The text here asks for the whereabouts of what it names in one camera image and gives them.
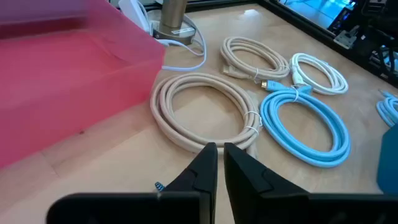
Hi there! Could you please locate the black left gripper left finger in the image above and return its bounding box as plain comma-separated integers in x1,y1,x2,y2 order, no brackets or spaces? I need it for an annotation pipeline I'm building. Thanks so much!
163,142,218,224

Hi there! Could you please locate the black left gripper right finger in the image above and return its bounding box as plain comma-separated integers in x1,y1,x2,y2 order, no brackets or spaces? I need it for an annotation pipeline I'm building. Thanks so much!
223,142,308,224

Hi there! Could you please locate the light blue cable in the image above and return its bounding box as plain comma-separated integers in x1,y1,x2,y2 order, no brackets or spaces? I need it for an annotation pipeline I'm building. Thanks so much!
260,80,353,169
376,90,398,129

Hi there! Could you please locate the large beige cable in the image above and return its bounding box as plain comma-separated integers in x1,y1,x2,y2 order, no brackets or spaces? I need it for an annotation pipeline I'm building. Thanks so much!
149,72,264,160

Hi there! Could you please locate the white cable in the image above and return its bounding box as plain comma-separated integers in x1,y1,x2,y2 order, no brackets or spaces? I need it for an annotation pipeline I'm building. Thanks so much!
289,52,349,96

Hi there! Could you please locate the small beige cable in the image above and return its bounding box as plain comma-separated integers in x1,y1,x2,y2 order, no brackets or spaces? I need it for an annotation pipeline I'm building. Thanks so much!
220,36,291,83

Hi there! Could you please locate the blue plastic tray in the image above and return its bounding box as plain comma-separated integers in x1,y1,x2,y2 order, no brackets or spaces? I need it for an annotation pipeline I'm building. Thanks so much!
376,124,398,195

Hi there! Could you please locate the brass table lamp white shade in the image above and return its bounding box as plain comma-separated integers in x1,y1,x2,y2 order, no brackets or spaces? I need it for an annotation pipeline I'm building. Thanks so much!
151,0,200,46

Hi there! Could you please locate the red plastic bin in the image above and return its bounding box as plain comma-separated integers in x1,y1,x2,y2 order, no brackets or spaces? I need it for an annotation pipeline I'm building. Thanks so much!
0,0,166,169

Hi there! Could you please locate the white lamp cord with switch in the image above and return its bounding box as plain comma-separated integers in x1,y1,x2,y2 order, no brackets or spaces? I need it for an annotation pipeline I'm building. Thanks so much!
118,0,208,73

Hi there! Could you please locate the grey metal corner bracket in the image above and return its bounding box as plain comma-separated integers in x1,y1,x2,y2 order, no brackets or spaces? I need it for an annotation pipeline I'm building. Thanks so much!
333,26,359,50

